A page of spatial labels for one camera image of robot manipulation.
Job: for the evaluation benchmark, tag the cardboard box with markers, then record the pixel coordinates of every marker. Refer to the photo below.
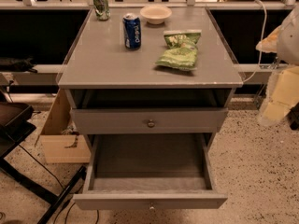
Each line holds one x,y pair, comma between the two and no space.
59,137

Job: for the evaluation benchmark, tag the grey drawer cabinet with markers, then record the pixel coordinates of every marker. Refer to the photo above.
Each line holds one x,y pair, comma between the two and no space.
103,74

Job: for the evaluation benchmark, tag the blue pepsi can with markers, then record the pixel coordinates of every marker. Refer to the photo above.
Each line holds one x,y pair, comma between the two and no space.
132,31

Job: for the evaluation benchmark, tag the grey top drawer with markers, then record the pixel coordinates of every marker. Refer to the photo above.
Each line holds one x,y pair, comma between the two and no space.
148,120

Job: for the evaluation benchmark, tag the white bowl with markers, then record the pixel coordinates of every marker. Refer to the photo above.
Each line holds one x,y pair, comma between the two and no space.
155,14

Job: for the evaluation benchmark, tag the grey drawer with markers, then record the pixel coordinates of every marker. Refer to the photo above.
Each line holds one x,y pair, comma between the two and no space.
149,171
148,120

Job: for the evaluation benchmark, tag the green soda can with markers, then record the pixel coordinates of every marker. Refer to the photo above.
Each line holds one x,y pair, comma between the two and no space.
101,8

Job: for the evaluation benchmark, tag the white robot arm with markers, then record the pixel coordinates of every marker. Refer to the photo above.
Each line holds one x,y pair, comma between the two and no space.
284,40

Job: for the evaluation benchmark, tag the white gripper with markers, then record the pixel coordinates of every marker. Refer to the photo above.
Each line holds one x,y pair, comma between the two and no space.
290,42

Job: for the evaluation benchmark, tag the green chip bag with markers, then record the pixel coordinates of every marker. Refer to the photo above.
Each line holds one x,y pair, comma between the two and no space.
181,50

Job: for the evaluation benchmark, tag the black stand frame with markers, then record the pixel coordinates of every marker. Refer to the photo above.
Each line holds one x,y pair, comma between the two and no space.
19,204

